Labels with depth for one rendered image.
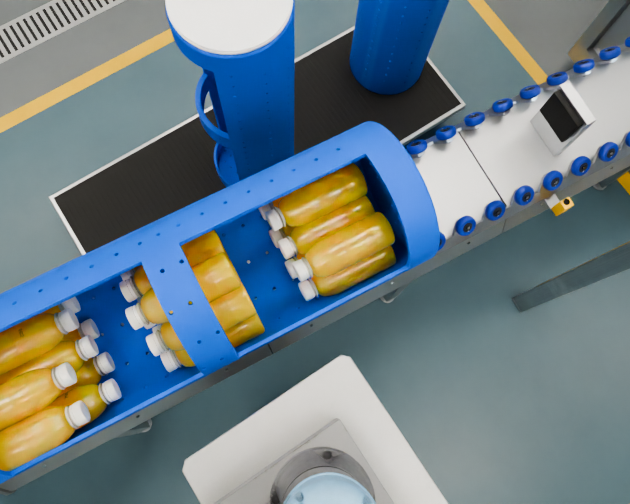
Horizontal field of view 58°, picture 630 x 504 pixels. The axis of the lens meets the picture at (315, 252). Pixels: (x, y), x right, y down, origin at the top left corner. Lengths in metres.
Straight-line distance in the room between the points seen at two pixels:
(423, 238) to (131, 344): 0.60
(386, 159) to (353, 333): 1.24
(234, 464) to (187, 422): 1.18
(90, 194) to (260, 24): 1.10
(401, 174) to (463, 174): 0.39
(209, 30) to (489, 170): 0.68
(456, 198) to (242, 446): 0.70
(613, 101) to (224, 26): 0.91
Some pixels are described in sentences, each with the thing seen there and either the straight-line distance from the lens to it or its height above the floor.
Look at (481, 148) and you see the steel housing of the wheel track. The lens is 1.37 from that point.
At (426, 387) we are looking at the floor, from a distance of 2.16.
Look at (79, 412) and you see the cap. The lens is 1.05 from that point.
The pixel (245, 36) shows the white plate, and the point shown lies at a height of 1.04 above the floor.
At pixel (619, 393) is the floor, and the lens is 2.42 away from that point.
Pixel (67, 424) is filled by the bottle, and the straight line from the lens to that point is 1.06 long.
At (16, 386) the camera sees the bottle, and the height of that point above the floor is 1.14.
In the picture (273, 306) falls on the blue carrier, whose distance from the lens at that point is 1.15.
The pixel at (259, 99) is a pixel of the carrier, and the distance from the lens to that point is 1.47.
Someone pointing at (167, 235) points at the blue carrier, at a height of 1.21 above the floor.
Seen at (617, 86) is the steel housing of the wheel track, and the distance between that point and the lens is 1.58.
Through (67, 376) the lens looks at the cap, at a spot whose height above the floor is 1.13.
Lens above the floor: 2.11
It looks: 75 degrees down
